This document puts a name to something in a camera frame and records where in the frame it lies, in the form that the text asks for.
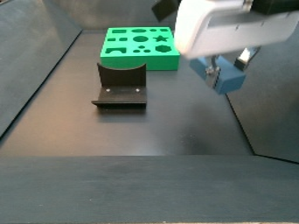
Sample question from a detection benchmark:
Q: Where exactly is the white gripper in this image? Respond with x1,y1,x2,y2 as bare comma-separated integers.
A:
173,0,299,88

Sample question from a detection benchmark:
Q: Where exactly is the blue rectangular block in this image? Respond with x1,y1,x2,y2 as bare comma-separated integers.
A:
189,56,245,95

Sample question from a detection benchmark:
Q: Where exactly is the green foam shape board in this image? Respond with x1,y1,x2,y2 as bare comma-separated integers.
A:
99,26,180,71

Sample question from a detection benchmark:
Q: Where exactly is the black curved fixture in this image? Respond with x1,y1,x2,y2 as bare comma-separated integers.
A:
91,64,147,107

